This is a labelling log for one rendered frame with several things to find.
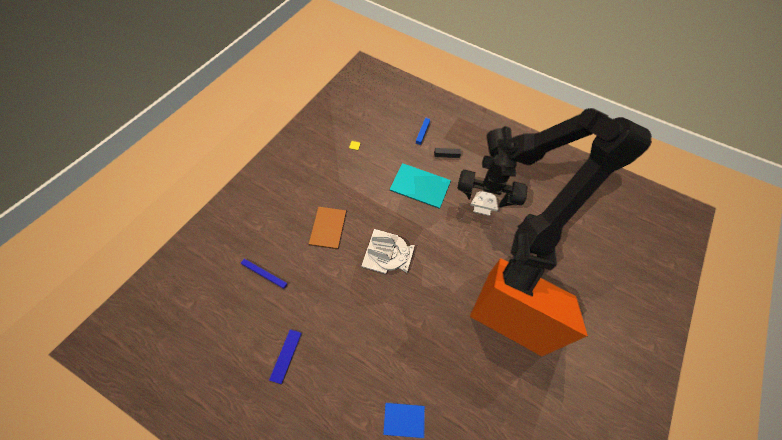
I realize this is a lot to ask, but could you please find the teal flat rectangular plate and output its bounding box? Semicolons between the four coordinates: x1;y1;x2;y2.
390;163;451;209

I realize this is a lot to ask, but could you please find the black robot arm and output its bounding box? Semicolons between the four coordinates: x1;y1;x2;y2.
482;108;652;297

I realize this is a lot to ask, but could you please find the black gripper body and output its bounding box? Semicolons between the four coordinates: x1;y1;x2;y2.
457;170;528;206

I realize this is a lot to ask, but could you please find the dark grey rectangular bar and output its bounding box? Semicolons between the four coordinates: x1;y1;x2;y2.
434;148;461;158

